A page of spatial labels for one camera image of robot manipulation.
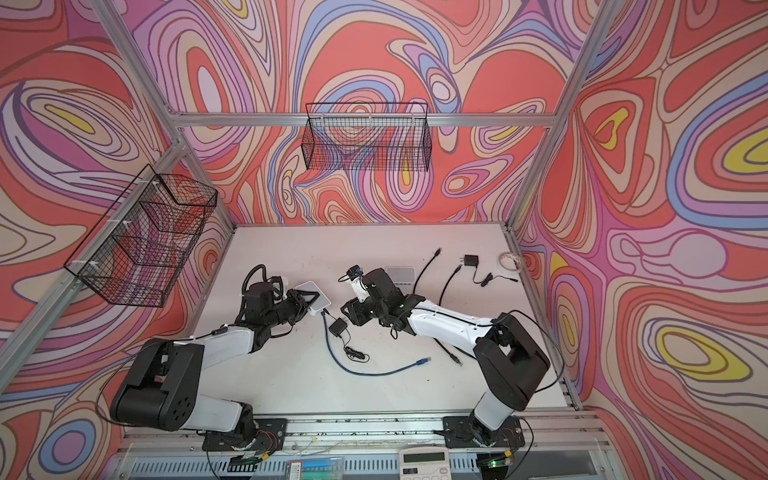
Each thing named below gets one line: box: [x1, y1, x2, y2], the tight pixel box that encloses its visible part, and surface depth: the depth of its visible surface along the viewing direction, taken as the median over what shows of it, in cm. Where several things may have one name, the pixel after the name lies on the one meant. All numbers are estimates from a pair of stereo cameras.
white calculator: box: [399, 447, 452, 480], surface depth 69 cm
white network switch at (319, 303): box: [295, 281, 331, 316], surface depth 90 cm
